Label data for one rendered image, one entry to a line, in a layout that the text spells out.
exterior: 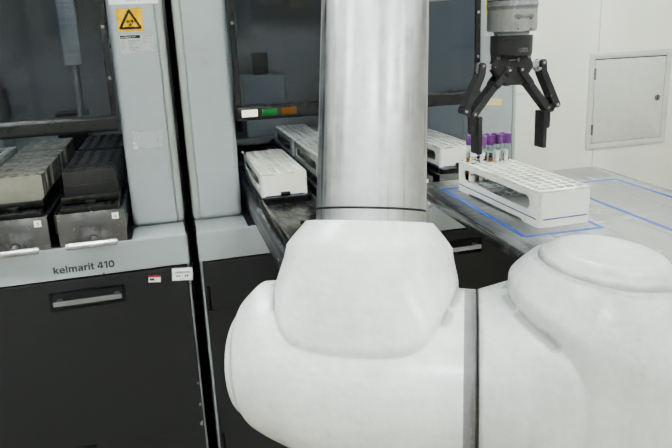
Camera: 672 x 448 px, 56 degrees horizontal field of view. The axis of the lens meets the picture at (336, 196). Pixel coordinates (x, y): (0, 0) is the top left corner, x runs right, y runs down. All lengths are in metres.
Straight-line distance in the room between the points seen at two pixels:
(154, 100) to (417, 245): 1.03
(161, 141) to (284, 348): 1.00
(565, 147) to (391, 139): 2.67
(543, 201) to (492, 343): 0.61
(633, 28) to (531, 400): 2.92
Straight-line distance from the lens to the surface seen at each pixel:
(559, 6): 3.10
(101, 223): 1.43
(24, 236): 1.46
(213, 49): 1.47
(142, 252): 1.45
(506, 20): 1.19
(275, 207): 1.32
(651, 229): 1.14
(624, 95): 3.34
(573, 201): 1.13
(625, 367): 0.50
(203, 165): 1.49
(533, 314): 0.51
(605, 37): 3.25
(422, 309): 0.51
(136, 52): 1.46
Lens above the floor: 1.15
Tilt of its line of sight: 14 degrees down
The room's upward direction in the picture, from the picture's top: 3 degrees counter-clockwise
